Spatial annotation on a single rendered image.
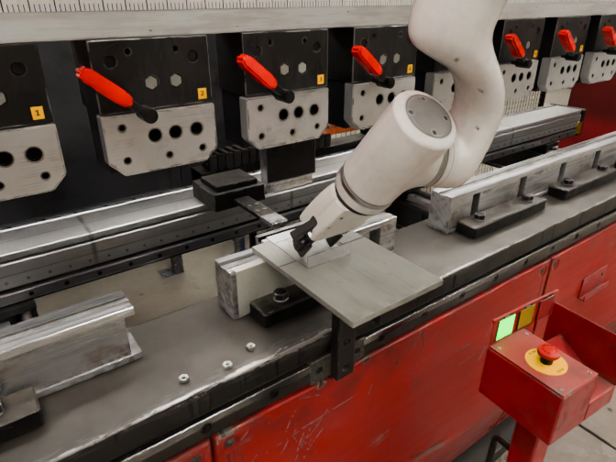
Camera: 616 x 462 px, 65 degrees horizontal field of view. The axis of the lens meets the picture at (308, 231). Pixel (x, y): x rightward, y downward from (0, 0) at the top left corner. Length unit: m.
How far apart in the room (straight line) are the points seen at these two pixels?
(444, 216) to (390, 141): 0.64
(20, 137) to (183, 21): 0.24
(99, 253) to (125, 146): 0.39
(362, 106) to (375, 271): 0.28
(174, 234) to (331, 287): 0.44
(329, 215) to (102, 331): 0.37
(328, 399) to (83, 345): 0.43
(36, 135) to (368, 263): 0.49
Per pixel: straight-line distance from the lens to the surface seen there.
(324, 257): 0.77
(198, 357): 0.80
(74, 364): 0.80
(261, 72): 0.68
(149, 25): 0.66
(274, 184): 0.83
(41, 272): 1.00
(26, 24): 0.63
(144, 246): 1.03
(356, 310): 0.67
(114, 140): 0.66
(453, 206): 1.17
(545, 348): 1.00
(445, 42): 0.54
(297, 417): 0.92
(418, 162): 0.57
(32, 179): 0.65
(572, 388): 0.98
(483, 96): 0.60
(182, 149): 0.69
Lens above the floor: 1.39
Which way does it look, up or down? 26 degrees down
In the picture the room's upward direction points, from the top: straight up
